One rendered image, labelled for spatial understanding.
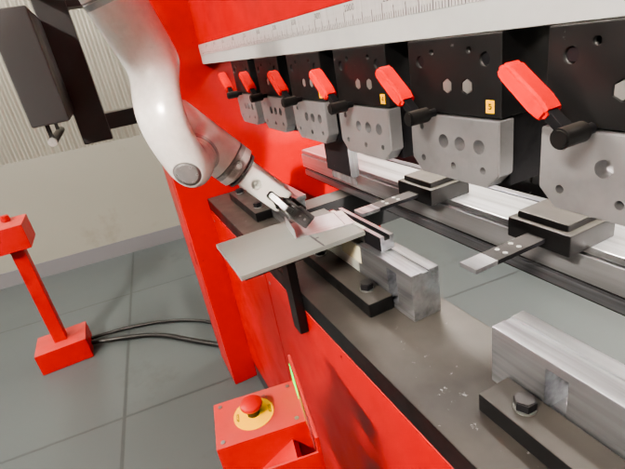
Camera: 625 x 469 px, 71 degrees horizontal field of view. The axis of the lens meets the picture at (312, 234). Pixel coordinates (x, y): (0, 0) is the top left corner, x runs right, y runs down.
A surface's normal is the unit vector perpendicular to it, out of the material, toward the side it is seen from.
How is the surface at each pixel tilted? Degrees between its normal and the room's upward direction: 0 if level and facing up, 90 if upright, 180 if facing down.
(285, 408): 0
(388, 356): 0
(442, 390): 0
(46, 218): 90
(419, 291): 90
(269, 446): 90
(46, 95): 90
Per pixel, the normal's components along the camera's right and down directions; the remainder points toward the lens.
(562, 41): -0.88, 0.32
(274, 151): 0.43, 0.30
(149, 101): -0.29, -0.04
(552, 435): -0.16, -0.90
